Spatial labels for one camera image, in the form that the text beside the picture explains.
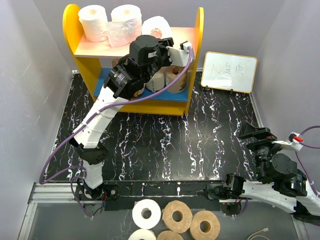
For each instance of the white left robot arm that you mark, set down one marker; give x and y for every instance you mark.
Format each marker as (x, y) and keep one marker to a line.
(105, 120)

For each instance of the brown spare roll right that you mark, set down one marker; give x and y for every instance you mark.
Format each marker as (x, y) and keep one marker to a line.
(204, 226)

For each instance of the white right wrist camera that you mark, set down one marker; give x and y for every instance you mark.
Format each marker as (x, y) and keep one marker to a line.
(292, 143)

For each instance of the brown spare roll bottom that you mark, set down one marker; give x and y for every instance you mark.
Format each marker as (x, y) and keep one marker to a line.
(169, 235)

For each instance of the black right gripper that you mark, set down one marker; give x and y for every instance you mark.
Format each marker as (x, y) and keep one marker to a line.
(248, 131)

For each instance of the brown spare roll middle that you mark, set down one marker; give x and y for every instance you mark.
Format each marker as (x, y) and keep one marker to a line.
(177, 216)

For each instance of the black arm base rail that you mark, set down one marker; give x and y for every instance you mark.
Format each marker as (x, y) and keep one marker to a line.
(204, 194)

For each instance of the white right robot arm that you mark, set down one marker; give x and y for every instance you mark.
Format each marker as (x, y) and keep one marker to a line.
(281, 183)

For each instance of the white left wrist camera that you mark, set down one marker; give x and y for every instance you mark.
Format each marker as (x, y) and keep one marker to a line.
(180, 57)

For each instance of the cream roll front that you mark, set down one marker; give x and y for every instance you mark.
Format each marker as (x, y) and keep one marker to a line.
(157, 82)

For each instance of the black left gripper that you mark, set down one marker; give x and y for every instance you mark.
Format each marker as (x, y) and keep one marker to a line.
(162, 45)

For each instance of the white spare roll bottom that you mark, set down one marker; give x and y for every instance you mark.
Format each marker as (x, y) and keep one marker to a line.
(142, 234)

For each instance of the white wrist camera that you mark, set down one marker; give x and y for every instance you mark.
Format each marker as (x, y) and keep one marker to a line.
(180, 57)
(292, 143)

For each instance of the small whiteboard yellow frame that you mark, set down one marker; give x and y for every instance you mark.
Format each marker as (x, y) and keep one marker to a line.
(229, 72)

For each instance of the brown spare roll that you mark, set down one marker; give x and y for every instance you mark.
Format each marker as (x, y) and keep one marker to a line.
(177, 216)
(169, 235)
(204, 226)

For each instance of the cream roll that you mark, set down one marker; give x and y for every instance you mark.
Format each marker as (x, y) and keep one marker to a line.
(139, 92)
(157, 82)

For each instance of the white spare roll foreground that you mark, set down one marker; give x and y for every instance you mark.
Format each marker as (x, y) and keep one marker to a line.
(146, 214)

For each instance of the yellow shelf with coloured boards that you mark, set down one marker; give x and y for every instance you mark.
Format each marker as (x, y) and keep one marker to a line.
(93, 60)

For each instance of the blue white roll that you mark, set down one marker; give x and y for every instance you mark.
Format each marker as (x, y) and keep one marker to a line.
(157, 27)

